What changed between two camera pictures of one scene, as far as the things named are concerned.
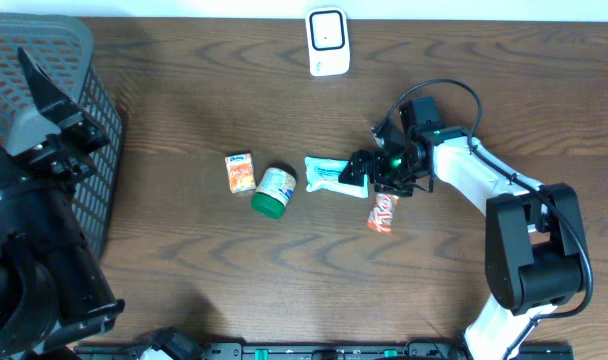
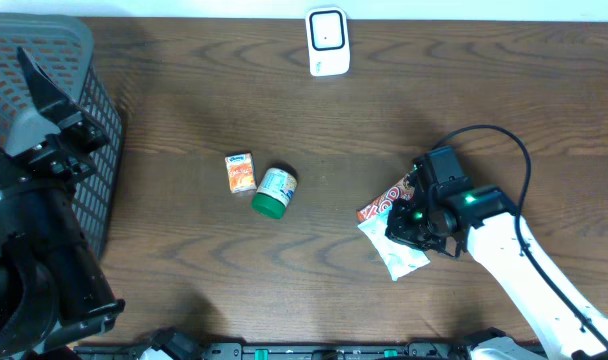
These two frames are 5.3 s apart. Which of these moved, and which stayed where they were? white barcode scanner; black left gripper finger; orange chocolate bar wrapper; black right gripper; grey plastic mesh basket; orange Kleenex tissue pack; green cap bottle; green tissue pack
Moved: orange chocolate bar wrapper; black right gripper; green tissue pack
Stayed: green cap bottle; white barcode scanner; orange Kleenex tissue pack; black left gripper finger; grey plastic mesh basket
